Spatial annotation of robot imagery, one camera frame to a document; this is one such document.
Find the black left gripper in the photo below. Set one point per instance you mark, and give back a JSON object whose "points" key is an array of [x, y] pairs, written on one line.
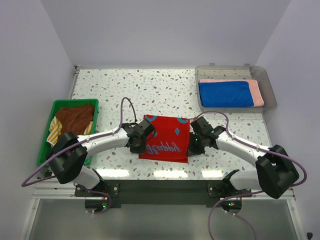
{"points": [[139, 150]]}

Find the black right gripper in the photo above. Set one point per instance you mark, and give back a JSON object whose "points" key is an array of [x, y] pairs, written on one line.
{"points": [[192, 150]]}

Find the red patterned towel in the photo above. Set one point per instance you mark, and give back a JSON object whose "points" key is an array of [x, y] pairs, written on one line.
{"points": [[170, 141]]}

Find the blue towel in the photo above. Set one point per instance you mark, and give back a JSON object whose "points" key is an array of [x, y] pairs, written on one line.
{"points": [[225, 94]]}

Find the pink towel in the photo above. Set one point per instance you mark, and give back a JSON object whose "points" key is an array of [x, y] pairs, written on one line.
{"points": [[253, 86]]}

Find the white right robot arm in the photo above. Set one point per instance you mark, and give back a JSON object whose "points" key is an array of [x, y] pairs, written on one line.
{"points": [[274, 173]]}

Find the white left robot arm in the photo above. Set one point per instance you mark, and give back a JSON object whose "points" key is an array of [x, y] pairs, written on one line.
{"points": [[71, 151]]}

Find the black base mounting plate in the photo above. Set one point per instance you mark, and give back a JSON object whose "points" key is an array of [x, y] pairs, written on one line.
{"points": [[158, 192]]}

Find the brown towel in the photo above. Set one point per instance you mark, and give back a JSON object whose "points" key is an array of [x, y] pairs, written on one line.
{"points": [[70, 115]]}

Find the clear plastic container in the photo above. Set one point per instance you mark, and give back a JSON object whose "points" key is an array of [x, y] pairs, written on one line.
{"points": [[238, 73]]}

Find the yellow striped towel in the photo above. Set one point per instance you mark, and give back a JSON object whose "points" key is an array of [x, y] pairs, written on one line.
{"points": [[56, 129]]}

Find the green plastic bin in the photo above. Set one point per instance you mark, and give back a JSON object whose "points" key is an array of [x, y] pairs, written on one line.
{"points": [[58, 105]]}

